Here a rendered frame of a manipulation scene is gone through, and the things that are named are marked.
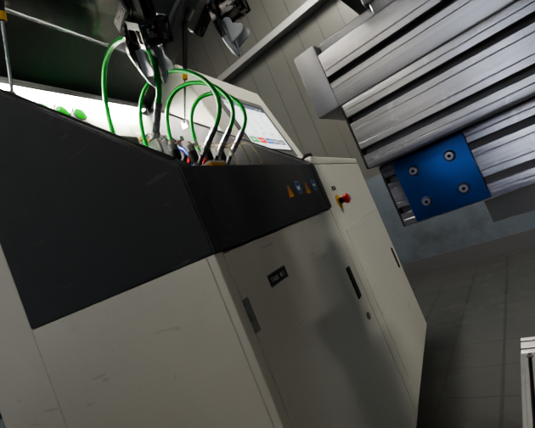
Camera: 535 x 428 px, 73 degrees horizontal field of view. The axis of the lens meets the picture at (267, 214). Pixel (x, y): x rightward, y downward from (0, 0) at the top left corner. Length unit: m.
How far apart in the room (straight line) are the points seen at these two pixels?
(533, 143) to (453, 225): 2.66
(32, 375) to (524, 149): 1.09
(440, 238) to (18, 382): 2.81
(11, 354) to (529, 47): 1.18
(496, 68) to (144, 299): 0.63
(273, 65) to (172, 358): 3.24
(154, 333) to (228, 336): 0.16
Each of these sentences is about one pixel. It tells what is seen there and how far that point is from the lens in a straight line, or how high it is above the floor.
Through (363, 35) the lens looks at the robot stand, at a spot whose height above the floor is 0.96.
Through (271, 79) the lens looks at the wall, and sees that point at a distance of 3.69.
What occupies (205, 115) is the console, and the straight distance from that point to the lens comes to 1.46.
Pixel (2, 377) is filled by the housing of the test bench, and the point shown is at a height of 0.71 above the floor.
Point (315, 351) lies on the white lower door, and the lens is 0.81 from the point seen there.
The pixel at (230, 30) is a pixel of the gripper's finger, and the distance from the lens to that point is 1.00.
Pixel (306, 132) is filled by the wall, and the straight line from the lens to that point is 3.46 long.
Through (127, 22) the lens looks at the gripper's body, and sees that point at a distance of 0.90.
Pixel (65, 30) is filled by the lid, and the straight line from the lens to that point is 1.33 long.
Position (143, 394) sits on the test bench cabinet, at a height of 0.59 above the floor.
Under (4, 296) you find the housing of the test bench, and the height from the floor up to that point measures 0.89.
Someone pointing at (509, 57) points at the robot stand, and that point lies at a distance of 0.46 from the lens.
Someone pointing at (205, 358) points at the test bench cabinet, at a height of 0.63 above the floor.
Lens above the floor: 0.79
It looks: 3 degrees up
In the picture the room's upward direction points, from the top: 22 degrees counter-clockwise
